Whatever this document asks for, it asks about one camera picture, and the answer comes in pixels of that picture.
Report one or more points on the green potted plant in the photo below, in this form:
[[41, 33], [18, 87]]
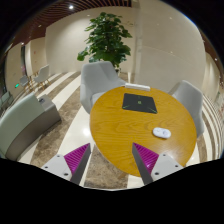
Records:
[[105, 40]]

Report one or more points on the grey chair background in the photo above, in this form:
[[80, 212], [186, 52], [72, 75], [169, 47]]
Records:
[[25, 83]]

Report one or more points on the white computer mouse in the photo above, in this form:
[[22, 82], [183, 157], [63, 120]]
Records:
[[162, 133]]

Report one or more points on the grey armchair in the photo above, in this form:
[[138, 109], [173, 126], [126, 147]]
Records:
[[191, 99], [96, 79]]

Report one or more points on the grey armchair left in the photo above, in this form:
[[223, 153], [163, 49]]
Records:
[[96, 79]]

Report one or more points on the white keyboard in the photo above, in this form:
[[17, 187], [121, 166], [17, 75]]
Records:
[[137, 86]]

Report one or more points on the black mouse pad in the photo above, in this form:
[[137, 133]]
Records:
[[139, 103]]

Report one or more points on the round wooden table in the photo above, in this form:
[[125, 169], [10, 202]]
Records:
[[114, 129]]

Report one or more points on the white chair background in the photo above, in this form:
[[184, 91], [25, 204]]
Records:
[[42, 76]]

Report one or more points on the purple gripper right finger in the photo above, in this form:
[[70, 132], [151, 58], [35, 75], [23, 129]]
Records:
[[153, 166]]

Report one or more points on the grey armchair right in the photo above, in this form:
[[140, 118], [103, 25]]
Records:
[[191, 99]]

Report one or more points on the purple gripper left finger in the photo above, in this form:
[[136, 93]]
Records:
[[70, 166]]

